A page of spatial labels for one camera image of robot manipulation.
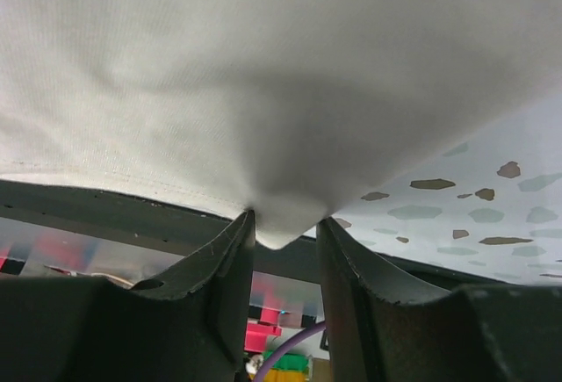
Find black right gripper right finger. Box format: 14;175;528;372
316;219;561;381

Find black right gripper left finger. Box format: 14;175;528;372
1;211;256;381

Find cream white t-shirt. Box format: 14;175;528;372
1;0;561;249

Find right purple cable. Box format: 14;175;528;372
256;321;328;382

